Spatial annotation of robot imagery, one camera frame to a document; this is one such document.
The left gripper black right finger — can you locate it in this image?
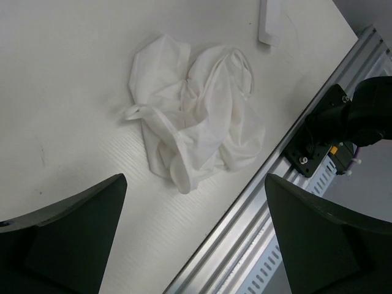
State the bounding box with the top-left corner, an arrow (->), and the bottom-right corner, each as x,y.
265,173 -> 391,293

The white slotted cable duct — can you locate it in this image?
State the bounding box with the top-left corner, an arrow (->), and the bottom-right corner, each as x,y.
235,156 -> 336,293

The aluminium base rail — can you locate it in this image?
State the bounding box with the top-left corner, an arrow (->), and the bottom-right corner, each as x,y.
166,26 -> 391,293

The white tank top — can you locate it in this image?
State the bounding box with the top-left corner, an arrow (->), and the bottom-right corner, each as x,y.
123,35 -> 265,194

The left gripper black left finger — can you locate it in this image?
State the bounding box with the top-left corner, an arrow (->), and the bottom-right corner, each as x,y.
1,174 -> 127,293

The white metal clothes rack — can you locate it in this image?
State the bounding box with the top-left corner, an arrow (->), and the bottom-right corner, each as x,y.
258,0 -> 282,47

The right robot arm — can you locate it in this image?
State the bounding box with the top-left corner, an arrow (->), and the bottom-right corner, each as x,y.
301,76 -> 391,156

